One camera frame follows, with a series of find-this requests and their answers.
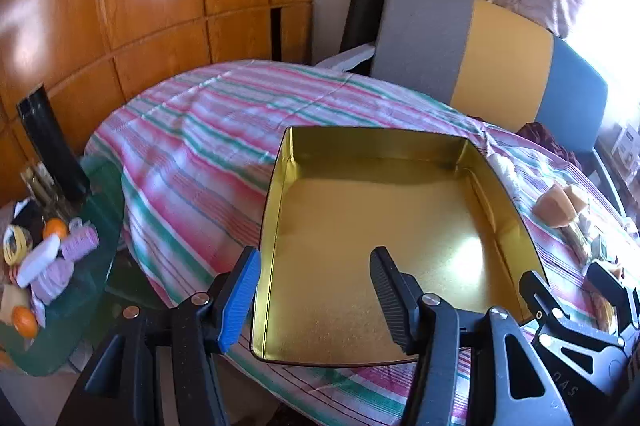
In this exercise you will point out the orange fruit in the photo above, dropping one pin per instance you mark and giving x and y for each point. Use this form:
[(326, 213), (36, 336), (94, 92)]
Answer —
[(55, 229), (25, 322)]

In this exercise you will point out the green glass side table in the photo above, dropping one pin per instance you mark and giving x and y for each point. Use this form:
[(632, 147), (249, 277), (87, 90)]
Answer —
[(95, 266)]

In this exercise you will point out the clear yellow label snack packet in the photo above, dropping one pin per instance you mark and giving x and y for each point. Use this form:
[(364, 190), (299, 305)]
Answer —
[(577, 233)]

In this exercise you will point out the white plastic bottle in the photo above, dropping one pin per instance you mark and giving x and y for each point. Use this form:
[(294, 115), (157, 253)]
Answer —
[(37, 262)]

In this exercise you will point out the cluttered wooden shelf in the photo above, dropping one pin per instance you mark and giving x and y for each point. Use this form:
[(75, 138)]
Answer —
[(622, 146)]

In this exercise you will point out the pink hair roller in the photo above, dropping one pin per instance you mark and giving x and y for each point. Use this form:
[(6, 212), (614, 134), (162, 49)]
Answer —
[(52, 278), (80, 242)]

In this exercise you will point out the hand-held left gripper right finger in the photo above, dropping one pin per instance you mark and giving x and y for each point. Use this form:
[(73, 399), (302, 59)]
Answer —
[(395, 306)]

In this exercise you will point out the gold metal tin tray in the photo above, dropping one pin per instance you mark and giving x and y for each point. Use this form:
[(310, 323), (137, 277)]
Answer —
[(360, 216)]

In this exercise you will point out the clear glass holder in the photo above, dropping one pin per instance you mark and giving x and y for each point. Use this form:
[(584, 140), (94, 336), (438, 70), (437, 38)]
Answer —
[(40, 186)]

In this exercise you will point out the grey yellow blue chair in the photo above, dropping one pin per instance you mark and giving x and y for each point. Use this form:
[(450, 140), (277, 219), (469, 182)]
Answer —
[(500, 56)]

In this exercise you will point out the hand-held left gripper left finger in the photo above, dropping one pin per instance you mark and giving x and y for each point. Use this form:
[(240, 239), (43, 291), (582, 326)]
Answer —
[(242, 301)]

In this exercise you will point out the striped tablecloth round table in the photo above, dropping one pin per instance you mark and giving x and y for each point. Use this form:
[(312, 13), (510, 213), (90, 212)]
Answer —
[(200, 131)]

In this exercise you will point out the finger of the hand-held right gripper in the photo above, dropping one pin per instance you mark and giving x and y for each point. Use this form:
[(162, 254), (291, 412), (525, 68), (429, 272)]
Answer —
[(542, 293), (627, 306)]

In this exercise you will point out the white plastic ball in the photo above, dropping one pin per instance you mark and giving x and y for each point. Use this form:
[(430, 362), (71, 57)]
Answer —
[(502, 169)]

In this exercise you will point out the dark red cloth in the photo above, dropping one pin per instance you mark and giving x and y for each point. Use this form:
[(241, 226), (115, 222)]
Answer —
[(545, 139)]

